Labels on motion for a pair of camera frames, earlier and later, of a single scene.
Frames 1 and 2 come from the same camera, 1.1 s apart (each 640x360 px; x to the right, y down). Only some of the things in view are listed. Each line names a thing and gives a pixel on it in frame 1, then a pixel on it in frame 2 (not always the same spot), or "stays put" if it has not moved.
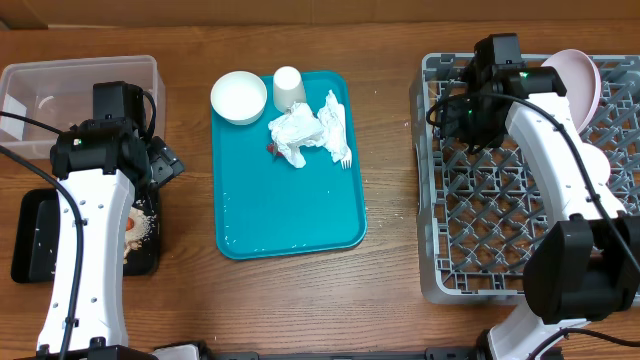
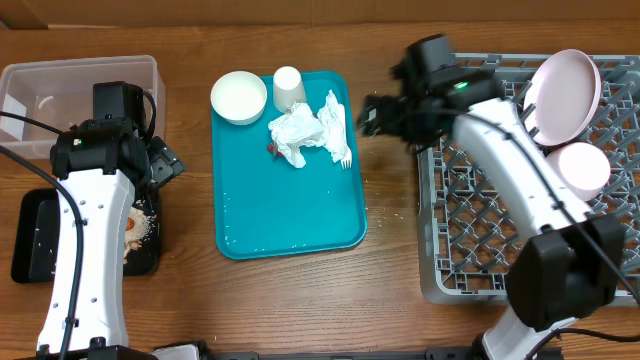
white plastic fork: x=347 y=160 stays put
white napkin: x=299 y=126 stays put
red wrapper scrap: x=271 y=148 stays put
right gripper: x=451 y=127 to x=385 y=104
